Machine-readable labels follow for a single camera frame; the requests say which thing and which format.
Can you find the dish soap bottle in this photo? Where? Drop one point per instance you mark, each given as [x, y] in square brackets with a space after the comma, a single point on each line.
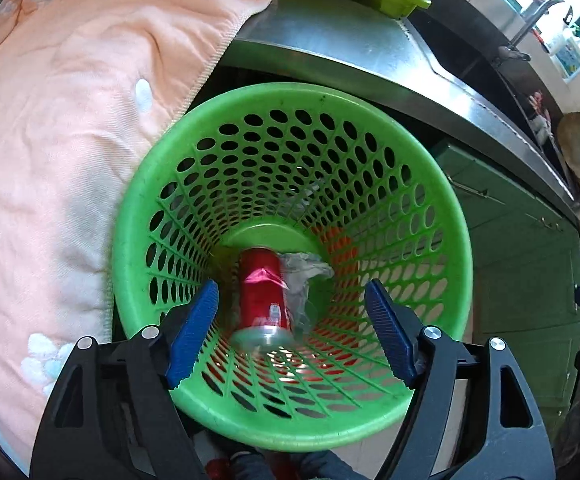
[569, 52]

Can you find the metal faucet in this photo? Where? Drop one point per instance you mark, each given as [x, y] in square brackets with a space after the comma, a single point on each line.
[529, 22]

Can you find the green plastic mesh basket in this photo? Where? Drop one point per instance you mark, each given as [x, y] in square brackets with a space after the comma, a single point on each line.
[195, 125]

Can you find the crumpled clear plastic wrap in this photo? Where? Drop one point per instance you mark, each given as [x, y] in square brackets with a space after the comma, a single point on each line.
[304, 270]

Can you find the green cabinet door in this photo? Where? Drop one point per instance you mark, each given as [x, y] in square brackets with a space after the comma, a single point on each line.
[519, 285]

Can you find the steel sink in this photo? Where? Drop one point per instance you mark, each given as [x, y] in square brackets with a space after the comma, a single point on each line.
[469, 65]

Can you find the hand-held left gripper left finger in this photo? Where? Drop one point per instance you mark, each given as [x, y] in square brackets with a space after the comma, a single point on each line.
[192, 332]

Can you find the red soda can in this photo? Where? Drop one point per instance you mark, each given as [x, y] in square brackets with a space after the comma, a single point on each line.
[262, 300]

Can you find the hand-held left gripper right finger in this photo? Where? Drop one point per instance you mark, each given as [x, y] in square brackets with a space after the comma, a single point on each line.
[389, 335]

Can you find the pink towel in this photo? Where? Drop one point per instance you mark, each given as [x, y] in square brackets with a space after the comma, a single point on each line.
[70, 135]

